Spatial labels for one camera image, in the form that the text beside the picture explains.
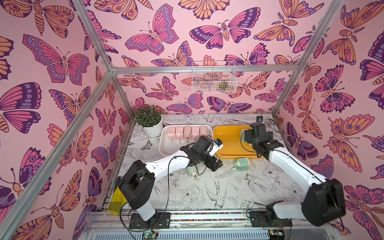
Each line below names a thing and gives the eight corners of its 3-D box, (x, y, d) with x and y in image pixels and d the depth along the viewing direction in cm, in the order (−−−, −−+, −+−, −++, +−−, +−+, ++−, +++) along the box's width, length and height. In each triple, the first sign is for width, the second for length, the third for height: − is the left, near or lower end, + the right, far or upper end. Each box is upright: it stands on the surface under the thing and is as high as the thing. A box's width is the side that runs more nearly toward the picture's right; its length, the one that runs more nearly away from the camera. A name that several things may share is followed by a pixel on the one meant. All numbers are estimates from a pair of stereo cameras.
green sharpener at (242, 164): (234, 171, 92) (237, 165, 86) (233, 163, 96) (235, 157, 90) (247, 171, 92) (250, 165, 86) (245, 163, 95) (248, 157, 90)
